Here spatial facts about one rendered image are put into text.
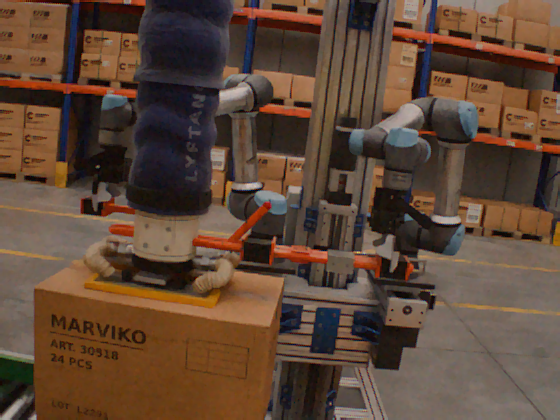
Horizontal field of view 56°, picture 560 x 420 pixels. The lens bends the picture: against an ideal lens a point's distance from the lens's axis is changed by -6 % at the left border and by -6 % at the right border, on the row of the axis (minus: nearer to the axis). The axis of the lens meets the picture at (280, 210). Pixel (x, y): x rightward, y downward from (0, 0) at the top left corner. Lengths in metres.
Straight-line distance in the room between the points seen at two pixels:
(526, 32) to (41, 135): 7.80
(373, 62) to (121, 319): 1.29
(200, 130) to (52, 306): 0.57
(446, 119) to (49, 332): 1.33
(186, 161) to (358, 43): 0.98
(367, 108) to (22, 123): 7.78
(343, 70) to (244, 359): 1.17
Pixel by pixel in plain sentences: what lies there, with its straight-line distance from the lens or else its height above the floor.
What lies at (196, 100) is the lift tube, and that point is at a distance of 1.37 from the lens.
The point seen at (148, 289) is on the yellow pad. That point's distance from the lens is 1.43.
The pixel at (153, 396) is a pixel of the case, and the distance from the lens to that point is 1.46.
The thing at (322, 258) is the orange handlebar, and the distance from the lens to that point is 1.44.
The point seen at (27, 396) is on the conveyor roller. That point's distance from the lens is 2.04.
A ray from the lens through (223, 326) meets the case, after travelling 1.33.
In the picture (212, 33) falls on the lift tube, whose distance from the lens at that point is 1.39.
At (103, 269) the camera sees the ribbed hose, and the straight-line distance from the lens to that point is 1.46.
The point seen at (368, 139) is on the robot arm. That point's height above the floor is 1.52.
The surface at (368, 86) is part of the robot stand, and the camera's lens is 2.11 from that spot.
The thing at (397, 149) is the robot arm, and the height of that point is 1.51.
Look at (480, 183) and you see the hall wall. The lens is 10.62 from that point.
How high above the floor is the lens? 1.57
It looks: 10 degrees down
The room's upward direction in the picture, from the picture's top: 7 degrees clockwise
